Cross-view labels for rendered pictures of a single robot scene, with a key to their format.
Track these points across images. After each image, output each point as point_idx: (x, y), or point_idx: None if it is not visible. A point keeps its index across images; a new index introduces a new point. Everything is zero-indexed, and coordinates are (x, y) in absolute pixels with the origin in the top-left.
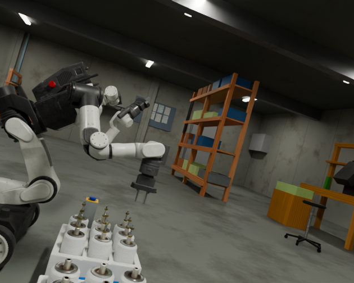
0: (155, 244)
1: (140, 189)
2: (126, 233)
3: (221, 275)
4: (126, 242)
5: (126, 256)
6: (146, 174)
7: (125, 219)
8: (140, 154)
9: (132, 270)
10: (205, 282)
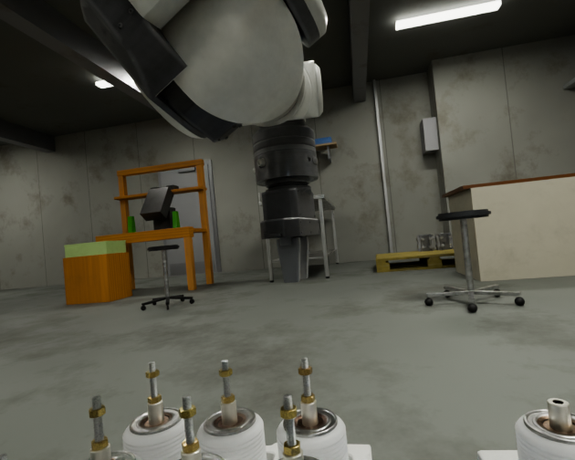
0: (67, 444)
1: (308, 234)
2: (236, 416)
3: (237, 383)
4: (312, 423)
5: (348, 454)
6: (307, 181)
7: (156, 394)
8: (315, 101)
9: (528, 424)
10: (256, 406)
